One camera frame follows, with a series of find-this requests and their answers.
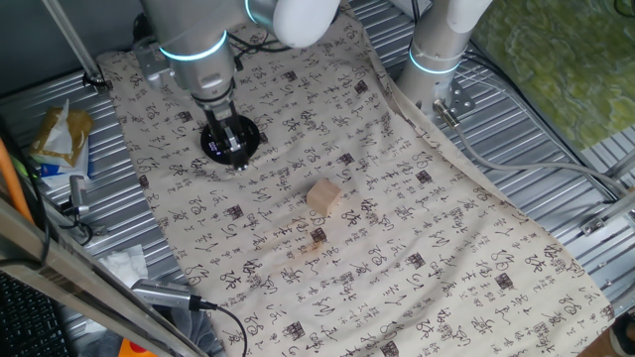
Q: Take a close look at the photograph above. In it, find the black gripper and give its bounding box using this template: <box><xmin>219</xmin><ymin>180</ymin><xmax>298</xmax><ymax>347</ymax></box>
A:
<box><xmin>203</xmin><ymin>101</ymin><xmax>252</xmax><ymax>173</ymax></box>

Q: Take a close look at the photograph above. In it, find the light wooden cube block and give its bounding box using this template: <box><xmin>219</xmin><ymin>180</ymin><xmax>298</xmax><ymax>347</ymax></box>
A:
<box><xmin>306</xmin><ymin>178</ymin><xmax>342</xmax><ymax>218</ymax></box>

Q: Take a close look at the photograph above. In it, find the black round digital scale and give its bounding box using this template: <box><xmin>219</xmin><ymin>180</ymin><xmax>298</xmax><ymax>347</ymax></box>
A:
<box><xmin>199</xmin><ymin>114</ymin><xmax>262</xmax><ymax>167</ymax></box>

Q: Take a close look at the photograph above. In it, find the crumpled white tissue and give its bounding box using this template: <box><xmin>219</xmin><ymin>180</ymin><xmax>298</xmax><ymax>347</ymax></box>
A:
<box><xmin>96</xmin><ymin>243</ymin><xmax>150</xmax><ymax>290</ymax></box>

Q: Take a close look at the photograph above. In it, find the yellow tissue pack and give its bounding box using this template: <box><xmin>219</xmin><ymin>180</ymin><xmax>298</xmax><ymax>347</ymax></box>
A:
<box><xmin>28</xmin><ymin>98</ymin><xmax>95</xmax><ymax>188</ymax></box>

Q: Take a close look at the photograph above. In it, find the beige calligraphy print cloth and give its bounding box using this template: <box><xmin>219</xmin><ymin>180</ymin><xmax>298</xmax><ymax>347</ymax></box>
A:
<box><xmin>96</xmin><ymin>0</ymin><xmax>616</xmax><ymax>357</ymax></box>

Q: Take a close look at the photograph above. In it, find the thin metal pole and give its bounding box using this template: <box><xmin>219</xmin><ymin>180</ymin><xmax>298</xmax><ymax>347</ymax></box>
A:
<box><xmin>41</xmin><ymin>0</ymin><xmax>109</xmax><ymax>91</ymax></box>

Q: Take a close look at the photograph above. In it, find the orange emergency stop box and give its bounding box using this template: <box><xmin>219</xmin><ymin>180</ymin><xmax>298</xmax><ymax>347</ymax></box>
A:
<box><xmin>117</xmin><ymin>338</ymin><xmax>161</xmax><ymax>357</ymax></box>

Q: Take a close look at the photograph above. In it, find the orange pole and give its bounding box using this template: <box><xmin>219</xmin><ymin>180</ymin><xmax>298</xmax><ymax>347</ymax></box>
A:
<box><xmin>0</xmin><ymin>137</ymin><xmax>35</xmax><ymax>225</ymax></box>

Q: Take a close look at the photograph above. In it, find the black keyboard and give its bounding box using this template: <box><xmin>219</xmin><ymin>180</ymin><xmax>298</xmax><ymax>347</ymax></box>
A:
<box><xmin>0</xmin><ymin>270</ymin><xmax>71</xmax><ymax>357</ymax></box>

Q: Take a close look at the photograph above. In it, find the green textured mat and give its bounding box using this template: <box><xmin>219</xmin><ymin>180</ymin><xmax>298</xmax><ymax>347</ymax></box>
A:
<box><xmin>468</xmin><ymin>0</ymin><xmax>635</xmax><ymax>153</ymax></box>

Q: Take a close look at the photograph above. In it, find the dark shoe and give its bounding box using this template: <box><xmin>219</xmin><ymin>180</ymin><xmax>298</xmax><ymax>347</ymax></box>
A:
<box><xmin>608</xmin><ymin>311</ymin><xmax>635</xmax><ymax>357</ymax></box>

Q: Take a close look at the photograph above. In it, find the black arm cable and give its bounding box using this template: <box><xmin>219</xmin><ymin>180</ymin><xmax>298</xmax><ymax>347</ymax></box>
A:
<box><xmin>226</xmin><ymin>29</ymin><xmax>295</xmax><ymax>71</ymax></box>

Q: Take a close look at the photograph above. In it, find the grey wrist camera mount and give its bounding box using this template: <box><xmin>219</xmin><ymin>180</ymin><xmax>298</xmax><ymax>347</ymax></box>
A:
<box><xmin>132</xmin><ymin>37</ymin><xmax>176</xmax><ymax>91</ymax></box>

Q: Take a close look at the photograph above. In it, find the long silver camera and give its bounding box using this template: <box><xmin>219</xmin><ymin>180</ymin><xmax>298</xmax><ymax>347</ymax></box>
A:
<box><xmin>130</xmin><ymin>278</ymin><xmax>218</xmax><ymax>312</ymax></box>

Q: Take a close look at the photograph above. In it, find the small silver camera on stand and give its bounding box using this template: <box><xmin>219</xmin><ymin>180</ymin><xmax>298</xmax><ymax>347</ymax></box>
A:
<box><xmin>58</xmin><ymin>174</ymin><xmax>94</xmax><ymax>220</ymax></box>

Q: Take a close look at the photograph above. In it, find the black camera cable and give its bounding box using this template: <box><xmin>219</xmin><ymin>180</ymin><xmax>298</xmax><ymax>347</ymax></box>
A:
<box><xmin>212</xmin><ymin>304</ymin><xmax>249</xmax><ymax>357</ymax></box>

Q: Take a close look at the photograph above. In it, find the aluminium frame bar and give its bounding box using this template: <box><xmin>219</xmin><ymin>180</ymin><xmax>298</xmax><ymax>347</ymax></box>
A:
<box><xmin>0</xmin><ymin>197</ymin><xmax>208</xmax><ymax>357</ymax></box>

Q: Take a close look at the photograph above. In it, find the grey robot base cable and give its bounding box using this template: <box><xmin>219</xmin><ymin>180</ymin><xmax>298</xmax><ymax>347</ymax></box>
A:
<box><xmin>432</xmin><ymin>98</ymin><xmax>634</xmax><ymax>199</ymax></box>

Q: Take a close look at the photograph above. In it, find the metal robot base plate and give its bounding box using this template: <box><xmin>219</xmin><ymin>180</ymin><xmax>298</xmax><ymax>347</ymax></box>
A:
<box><xmin>421</xmin><ymin>77</ymin><xmax>477</xmax><ymax>126</ymax></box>

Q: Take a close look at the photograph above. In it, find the aluminium profile with bracket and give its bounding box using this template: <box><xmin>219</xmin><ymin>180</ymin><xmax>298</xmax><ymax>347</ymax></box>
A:
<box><xmin>578</xmin><ymin>148</ymin><xmax>635</xmax><ymax>237</ymax></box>

